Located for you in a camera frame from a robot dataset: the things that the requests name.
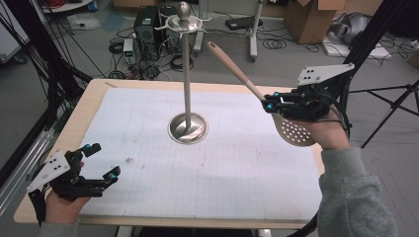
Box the metal utensil stand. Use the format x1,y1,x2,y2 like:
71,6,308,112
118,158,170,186
153,1,210,145

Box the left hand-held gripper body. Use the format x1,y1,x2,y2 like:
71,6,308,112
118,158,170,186
26,150,105,200

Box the coiled black cable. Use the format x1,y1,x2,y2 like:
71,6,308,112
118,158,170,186
169,53,196,72
261,38,288,50

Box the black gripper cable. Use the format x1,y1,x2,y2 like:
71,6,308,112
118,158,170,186
329,95,353,138

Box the beige slotted spoon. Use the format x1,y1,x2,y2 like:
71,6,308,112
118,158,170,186
206,40,317,148

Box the cardboard box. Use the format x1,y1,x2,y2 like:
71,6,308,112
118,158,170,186
284,0,348,45

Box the person's left hand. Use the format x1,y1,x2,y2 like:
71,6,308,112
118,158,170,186
44,192,92,225

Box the white grid mat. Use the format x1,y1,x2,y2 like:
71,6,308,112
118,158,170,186
80,87,324,221

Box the aluminium rail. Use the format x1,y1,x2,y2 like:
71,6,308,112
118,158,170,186
0,127,57,215

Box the black flat box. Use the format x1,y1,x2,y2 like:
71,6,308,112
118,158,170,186
224,15,264,32

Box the black computer tower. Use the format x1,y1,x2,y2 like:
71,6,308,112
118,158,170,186
132,5,160,46

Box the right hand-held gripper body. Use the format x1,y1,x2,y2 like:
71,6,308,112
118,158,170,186
281,62,356,122

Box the small grey power supply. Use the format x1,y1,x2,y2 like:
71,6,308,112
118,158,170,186
123,38,136,65

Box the white foam board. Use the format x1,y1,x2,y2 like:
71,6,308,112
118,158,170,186
320,40,393,60

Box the clear plastic bag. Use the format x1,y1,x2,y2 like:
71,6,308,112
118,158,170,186
66,13,102,32

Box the black frame post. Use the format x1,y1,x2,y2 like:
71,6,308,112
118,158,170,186
325,0,408,143
2,0,94,130

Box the grey plastic device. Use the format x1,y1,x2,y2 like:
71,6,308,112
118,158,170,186
329,12,371,45

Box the black wrist strap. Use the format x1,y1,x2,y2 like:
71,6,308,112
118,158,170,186
28,190,47,227

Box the white metal stand leg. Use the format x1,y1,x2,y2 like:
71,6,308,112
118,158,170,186
248,0,265,63
193,0,210,57

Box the black tripod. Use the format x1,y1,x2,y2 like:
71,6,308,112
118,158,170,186
349,78,419,149

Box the person's right hand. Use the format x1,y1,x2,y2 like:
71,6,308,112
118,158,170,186
293,108,352,152

